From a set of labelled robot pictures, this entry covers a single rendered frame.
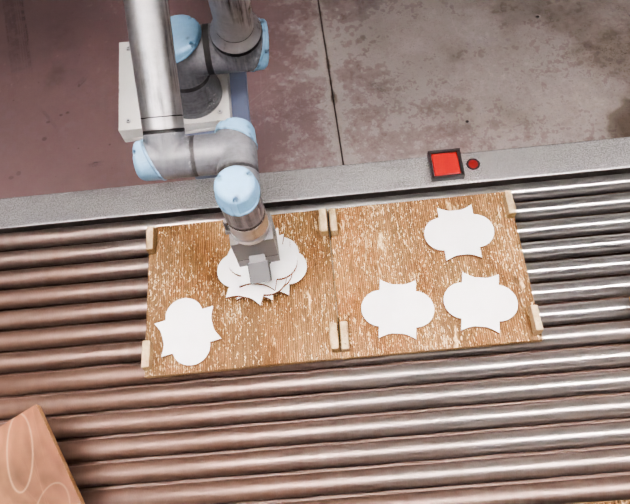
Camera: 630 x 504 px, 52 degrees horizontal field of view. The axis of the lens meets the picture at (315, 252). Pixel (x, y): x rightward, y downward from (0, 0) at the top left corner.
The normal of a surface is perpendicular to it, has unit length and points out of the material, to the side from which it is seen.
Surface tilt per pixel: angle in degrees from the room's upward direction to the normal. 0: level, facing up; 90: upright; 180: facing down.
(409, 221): 0
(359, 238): 0
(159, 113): 38
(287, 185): 0
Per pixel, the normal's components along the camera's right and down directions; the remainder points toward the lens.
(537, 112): -0.07, -0.42
